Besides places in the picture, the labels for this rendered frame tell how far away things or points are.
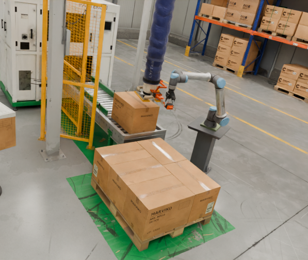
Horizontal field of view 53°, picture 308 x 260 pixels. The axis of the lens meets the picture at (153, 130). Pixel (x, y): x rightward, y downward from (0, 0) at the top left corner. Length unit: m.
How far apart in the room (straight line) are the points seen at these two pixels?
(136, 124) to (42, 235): 1.79
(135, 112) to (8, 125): 1.54
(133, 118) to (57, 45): 1.31
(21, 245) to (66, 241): 0.42
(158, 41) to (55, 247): 2.52
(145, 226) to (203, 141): 1.81
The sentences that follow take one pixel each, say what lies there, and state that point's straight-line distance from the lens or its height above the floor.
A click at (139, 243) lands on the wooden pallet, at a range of 3.30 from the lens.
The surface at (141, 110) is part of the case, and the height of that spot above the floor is 0.92.
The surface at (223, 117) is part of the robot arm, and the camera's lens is 4.18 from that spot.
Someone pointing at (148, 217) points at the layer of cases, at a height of 0.45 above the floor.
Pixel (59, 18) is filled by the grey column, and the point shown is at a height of 1.89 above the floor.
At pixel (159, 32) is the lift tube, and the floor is 1.94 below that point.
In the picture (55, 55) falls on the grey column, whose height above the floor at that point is 1.46.
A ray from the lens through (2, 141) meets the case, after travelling 3.53.
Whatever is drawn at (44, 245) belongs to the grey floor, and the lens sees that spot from 3.35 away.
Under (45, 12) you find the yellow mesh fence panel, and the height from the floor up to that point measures 1.87.
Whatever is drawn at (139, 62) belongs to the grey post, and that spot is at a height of 0.77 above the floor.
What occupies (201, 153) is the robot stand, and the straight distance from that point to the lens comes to 4.55.
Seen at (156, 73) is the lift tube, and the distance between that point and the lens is 3.91.
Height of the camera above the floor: 2.44
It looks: 25 degrees down
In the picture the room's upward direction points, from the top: 11 degrees clockwise
